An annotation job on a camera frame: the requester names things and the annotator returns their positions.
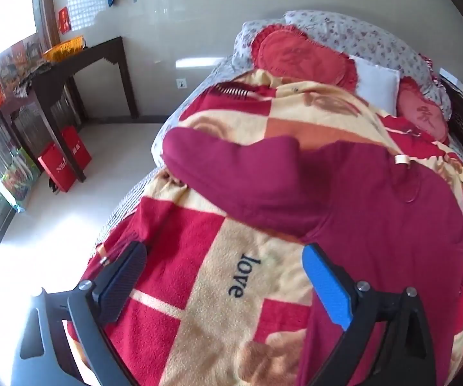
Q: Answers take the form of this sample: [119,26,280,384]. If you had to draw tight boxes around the colourful printed bag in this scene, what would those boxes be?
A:
[0,147,41,213]

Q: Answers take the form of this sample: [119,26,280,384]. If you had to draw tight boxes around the small red frilled cushion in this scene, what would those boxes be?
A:
[396,76,451,143]

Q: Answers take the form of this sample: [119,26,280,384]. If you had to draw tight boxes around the orange plastic basket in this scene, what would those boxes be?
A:
[42,35,87,63]

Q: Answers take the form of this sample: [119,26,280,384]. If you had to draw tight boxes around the large red frilled cushion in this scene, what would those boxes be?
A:
[250,24,361,91]

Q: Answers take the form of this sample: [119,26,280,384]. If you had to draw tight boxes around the dark wooden side table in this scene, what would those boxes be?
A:
[0,36,139,183]

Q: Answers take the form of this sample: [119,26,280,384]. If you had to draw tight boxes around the maroon fleece garment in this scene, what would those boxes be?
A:
[162,126,463,386]

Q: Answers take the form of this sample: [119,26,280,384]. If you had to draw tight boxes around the red and cream printed blanket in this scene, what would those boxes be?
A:
[65,68,463,386]

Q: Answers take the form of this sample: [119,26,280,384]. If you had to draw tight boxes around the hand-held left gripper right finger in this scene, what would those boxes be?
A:
[302,243,437,386]

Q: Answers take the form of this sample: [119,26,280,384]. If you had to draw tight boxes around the red gift bag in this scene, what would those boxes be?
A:
[38,142,80,193]
[60,125,92,170]

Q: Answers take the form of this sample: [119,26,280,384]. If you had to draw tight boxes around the white pillow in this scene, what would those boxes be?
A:
[350,54,401,115]

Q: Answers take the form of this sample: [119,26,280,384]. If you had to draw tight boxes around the floral pillow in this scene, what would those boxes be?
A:
[231,10,441,101]

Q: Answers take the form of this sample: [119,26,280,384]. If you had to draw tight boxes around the printed picture boxes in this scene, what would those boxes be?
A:
[0,34,51,89]

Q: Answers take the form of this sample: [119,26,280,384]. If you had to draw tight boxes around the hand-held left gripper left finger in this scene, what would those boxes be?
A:
[18,241,149,386]

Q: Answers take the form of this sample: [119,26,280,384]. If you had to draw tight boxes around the red paper sign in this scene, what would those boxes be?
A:
[57,7,72,35]

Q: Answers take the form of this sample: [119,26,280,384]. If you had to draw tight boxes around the white grid wall sheet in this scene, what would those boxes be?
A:
[52,0,109,33]

